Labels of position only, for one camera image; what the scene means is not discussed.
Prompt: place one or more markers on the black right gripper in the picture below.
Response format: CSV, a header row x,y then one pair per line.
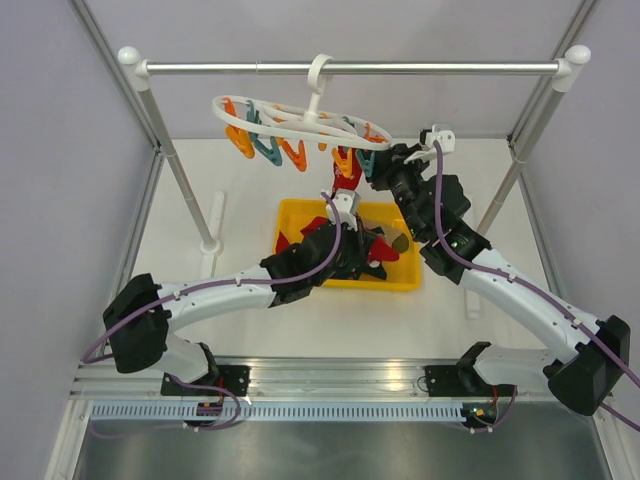
x,y
391,161

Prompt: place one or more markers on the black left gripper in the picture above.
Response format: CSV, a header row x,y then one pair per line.
x,y
362,242

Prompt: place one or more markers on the red christmas sock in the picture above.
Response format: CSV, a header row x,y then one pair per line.
x,y
305,230

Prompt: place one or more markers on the white clip sock hanger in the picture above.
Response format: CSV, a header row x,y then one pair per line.
x,y
278,131

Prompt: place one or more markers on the red snowflake sock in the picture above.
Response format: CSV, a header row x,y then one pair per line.
x,y
380,251
347,171

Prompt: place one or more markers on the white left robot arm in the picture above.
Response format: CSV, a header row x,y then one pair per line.
x,y
143,320

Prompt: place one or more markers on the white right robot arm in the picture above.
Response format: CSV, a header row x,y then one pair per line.
x,y
582,358

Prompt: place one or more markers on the yellow plastic tray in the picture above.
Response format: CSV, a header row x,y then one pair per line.
x,y
403,275

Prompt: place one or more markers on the silver clothes rack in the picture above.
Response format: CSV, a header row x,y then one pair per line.
x,y
138,71

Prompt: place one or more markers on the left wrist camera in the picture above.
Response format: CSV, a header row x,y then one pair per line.
x,y
342,208

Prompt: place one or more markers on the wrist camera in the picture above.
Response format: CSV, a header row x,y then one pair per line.
x,y
342,208
428,136

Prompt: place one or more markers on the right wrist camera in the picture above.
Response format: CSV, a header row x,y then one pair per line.
x,y
428,136

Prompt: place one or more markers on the white slotted cable duct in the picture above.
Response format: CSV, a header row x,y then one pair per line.
x,y
193,411

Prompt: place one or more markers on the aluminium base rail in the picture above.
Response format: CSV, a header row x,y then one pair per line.
x,y
285,379

